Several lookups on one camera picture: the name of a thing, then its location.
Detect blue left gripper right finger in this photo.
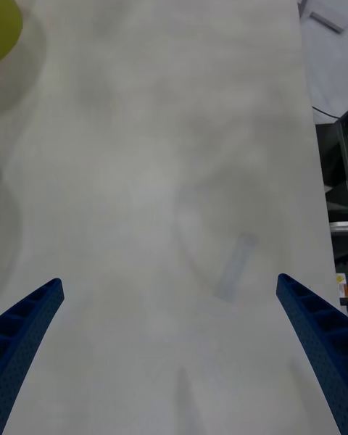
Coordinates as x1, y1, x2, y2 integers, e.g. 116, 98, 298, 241
275, 273, 348, 435

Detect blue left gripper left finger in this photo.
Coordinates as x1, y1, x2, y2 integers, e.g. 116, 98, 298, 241
0, 278, 65, 435

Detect black cabinet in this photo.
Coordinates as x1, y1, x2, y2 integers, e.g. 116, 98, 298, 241
314, 111, 348, 316

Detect yellow-green plastic bin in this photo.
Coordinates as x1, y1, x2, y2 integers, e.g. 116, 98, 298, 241
0, 0, 25, 61

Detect black cable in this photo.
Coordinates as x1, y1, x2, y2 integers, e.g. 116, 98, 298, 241
312, 105, 342, 120

